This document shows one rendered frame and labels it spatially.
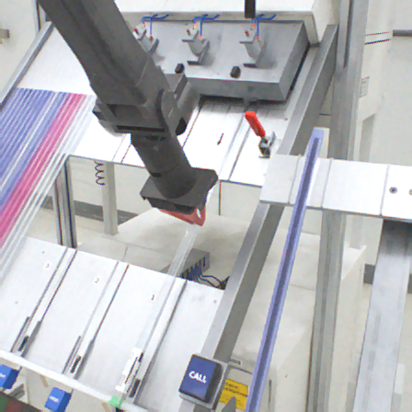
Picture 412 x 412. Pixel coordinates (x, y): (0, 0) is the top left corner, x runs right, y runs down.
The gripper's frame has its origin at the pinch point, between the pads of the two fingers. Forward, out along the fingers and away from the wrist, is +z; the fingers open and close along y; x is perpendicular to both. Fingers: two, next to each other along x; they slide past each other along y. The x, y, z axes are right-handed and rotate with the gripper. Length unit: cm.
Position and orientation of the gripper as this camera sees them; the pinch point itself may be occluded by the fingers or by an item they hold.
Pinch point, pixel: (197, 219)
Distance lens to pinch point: 83.5
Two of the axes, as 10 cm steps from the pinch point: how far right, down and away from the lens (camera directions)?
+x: -4.0, 8.0, -4.5
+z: 3.0, 5.8, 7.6
